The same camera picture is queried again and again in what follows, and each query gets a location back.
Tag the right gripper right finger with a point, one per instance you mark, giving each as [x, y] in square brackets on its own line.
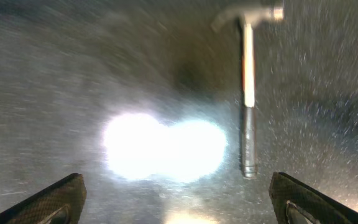
[294, 196]

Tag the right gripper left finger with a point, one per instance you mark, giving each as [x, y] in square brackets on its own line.
[57, 199]

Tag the hammer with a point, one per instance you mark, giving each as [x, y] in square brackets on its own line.
[249, 77]

